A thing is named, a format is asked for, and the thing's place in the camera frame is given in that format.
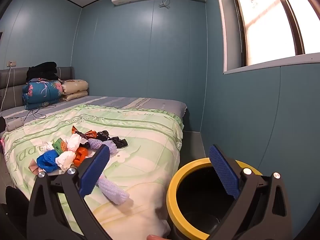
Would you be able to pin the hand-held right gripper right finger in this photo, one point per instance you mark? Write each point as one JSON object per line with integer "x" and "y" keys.
{"x": 225, "y": 175}

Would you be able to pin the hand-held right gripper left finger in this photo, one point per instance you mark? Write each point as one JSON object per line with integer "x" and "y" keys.
{"x": 93, "y": 172}

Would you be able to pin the orange plastic bag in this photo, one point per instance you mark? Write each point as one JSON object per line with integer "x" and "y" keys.
{"x": 80, "y": 157}

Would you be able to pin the purple foam net bundle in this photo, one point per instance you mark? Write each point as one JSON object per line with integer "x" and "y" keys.
{"x": 115, "y": 192}

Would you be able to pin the black plastic bag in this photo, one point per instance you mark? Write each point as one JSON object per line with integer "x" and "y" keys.
{"x": 119, "y": 142}
{"x": 103, "y": 135}

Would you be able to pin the orange snack wrapper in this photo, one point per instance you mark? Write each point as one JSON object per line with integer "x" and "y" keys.
{"x": 90, "y": 134}

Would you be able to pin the green snack packet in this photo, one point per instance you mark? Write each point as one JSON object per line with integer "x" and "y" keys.
{"x": 58, "y": 148}

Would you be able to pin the blue plastic bag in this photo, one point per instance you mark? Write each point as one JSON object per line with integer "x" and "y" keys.
{"x": 46, "y": 161}

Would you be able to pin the black bin with yellow rim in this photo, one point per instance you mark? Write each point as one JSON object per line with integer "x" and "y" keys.
{"x": 175, "y": 200}

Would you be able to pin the person's right hand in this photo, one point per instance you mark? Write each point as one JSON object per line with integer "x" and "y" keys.
{"x": 155, "y": 237}

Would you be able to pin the green patterned quilt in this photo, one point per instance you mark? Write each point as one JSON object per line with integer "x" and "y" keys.
{"x": 140, "y": 140}

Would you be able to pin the pink wrapper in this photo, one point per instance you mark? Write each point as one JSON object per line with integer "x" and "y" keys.
{"x": 34, "y": 166}

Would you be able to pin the grey striped bedsheet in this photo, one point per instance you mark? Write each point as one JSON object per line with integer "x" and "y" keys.
{"x": 140, "y": 103}

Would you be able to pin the dark cloth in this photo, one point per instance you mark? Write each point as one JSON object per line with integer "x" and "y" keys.
{"x": 15, "y": 210}

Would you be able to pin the beige folded quilt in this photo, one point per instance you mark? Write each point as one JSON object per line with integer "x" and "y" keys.
{"x": 75, "y": 86}

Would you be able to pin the blue floral folded quilt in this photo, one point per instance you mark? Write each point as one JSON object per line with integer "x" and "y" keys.
{"x": 41, "y": 92}

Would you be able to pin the black clothes pile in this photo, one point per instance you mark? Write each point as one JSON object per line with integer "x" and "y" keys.
{"x": 42, "y": 71}

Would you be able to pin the grey upholstered headboard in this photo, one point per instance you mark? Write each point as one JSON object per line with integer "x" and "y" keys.
{"x": 15, "y": 76}

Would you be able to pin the brown framed window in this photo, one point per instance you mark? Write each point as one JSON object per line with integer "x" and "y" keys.
{"x": 270, "y": 17}

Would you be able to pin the white wall socket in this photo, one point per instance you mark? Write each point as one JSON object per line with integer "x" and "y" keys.
{"x": 11, "y": 63}

